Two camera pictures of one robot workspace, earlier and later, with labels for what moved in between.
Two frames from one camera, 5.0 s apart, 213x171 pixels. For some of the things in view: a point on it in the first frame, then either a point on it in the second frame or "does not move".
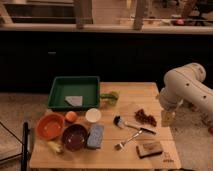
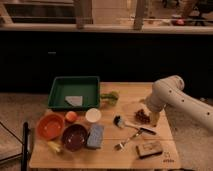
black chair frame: x=25 y=145 does not move
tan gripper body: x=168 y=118 -> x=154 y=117
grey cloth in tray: x=74 y=100 does not move
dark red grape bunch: x=142 y=117 does not move
